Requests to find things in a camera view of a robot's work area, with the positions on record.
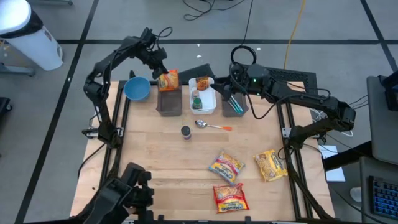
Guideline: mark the white trash can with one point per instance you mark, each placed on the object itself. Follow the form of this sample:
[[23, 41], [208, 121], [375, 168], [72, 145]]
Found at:
[[37, 46]]

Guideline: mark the white computer mouse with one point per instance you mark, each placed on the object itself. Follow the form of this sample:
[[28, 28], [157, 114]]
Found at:
[[356, 194]]

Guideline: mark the backlit keyboard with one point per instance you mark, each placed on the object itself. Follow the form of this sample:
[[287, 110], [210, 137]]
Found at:
[[385, 197]]

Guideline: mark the gray desk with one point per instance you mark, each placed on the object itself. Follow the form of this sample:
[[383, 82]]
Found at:
[[382, 130], [365, 174]]

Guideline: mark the small black post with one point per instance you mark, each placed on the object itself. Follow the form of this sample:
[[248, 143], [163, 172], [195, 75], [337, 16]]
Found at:
[[132, 74]]

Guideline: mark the small orange brown snack packet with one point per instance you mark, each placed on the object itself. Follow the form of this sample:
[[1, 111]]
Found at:
[[202, 83]]

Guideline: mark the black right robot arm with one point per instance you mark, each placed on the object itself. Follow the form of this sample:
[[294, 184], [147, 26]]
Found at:
[[311, 101]]

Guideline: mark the black perforated panel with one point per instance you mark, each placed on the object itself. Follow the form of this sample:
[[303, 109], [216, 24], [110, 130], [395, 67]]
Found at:
[[295, 76]]

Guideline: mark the black-lid purple-label spice jar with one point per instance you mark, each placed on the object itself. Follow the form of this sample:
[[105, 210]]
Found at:
[[186, 132]]

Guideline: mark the white plastic bin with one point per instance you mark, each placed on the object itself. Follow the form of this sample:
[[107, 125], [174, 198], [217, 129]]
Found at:
[[208, 99]]

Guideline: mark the gray plastic bin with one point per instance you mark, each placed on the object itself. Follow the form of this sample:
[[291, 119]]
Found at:
[[169, 104], [230, 113]]

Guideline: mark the green-lid spice jar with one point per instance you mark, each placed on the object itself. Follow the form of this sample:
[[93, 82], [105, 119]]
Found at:
[[196, 103]]

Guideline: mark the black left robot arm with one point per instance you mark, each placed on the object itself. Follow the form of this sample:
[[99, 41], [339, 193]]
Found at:
[[99, 77]]

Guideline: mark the red yellow ramen packet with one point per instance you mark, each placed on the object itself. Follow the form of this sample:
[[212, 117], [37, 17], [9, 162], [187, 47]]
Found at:
[[230, 197]]

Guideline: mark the gray furniture base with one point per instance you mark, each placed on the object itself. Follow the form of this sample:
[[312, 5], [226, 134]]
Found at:
[[15, 70]]

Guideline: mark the blue yellow ramen packet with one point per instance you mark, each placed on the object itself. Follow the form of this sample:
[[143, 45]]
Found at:
[[226, 168]]

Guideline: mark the blue bowl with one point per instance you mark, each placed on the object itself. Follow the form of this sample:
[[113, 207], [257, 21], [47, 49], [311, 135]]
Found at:
[[137, 88]]

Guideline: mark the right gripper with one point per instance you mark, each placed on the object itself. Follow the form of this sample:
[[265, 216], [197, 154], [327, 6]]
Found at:
[[238, 79]]

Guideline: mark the orange white ramen packet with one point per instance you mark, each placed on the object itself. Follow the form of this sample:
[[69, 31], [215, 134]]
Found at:
[[170, 81]]

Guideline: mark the black device on desk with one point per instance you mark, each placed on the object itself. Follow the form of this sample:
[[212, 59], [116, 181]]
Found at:
[[391, 93]]

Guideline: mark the white paper sheet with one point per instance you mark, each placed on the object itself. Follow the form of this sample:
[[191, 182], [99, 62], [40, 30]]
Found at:
[[335, 175]]

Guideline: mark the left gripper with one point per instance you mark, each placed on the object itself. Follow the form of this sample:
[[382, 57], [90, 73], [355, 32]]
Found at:
[[155, 57]]

